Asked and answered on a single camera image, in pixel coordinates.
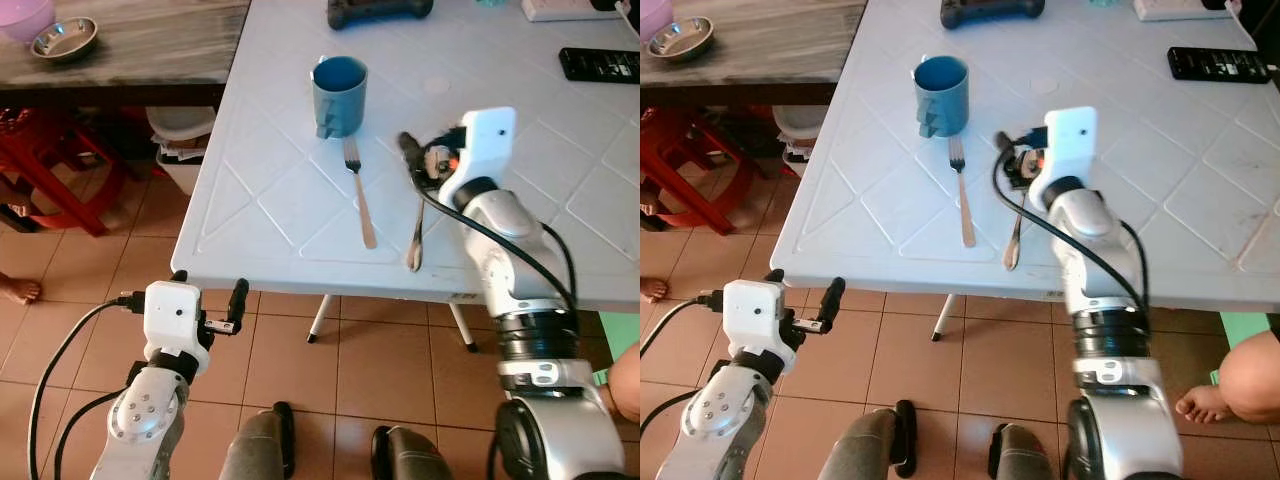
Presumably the metal fork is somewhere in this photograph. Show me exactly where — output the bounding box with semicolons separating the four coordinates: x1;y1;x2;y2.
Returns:
947;134;978;250
342;135;379;251

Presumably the blue ceramic mug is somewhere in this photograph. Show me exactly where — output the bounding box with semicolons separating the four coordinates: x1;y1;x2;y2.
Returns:
912;54;971;139
311;55;369;140

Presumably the white table leg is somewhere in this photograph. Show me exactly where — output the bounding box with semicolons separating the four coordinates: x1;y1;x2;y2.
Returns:
931;294;960;342
306;294;337;344
448;300;480;353

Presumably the metal spoon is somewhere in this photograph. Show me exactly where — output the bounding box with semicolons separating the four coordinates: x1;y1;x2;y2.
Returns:
1002;190;1030;273
403;193;430;274

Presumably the white plastic bin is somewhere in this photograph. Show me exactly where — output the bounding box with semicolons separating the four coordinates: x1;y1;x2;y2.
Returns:
147;105;217;197
771;104;827;178

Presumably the grey left robot leg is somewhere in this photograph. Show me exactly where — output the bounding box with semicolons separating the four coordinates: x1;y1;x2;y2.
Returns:
219;402;297;480
843;399;918;480

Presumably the grey robot leg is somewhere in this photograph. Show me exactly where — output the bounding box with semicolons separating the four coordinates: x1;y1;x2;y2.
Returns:
988;421;1069;480
370;424;453;480
843;399;918;480
219;402;297;480

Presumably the black game controller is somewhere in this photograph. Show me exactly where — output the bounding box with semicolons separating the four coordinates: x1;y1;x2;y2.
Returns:
327;0;435;30
939;0;1047;30

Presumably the red plastic stool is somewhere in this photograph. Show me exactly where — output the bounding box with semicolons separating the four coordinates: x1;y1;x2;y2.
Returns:
0;107;153;238
640;105;773;237

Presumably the green plastic object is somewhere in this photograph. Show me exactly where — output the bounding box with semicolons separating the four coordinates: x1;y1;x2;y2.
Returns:
592;311;641;389
1210;311;1273;386

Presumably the person's bare leg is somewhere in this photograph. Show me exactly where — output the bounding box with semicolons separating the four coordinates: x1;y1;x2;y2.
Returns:
606;343;641;423
1175;329;1280;426

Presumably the black remote control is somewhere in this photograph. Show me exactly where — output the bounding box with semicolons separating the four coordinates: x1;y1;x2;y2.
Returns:
558;46;641;85
1167;45;1272;85

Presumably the white power strip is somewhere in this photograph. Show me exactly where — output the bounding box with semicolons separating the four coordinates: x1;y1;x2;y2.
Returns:
1132;0;1237;22
521;0;623;24

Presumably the dark wooden table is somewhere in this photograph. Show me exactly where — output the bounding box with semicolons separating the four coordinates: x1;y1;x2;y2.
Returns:
0;0;252;110
640;0;868;107

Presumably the grey right robot leg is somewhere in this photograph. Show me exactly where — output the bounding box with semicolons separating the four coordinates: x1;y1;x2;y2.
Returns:
988;421;1069;480
370;424;453;480

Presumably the small metal bowl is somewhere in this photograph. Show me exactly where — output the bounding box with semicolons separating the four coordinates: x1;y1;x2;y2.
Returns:
29;17;100;64
647;16;716;62

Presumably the pink plastic cup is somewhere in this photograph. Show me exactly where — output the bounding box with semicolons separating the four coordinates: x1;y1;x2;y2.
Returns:
0;0;57;45
640;0;677;44

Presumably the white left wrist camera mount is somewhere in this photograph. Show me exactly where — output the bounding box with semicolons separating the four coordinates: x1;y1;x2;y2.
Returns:
721;279;786;356
142;281;208;363

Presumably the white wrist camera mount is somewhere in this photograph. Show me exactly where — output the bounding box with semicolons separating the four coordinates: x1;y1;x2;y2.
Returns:
721;279;786;356
142;281;208;363
1029;106;1099;207
439;106;518;207

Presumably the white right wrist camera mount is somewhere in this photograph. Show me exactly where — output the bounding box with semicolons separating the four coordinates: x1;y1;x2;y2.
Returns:
1029;106;1099;207
439;106;518;207

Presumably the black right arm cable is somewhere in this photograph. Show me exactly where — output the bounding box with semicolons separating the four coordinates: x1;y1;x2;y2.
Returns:
408;165;579;313
992;148;1149;313

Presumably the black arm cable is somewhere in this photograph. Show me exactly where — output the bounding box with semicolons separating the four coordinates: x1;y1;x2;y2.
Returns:
640;288;725;436
408;165;579;313
27;292;149;480
992;148;1149;313

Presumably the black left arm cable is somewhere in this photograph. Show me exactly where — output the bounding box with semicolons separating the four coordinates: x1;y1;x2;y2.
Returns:
27;292;149;480
640;288;725;436

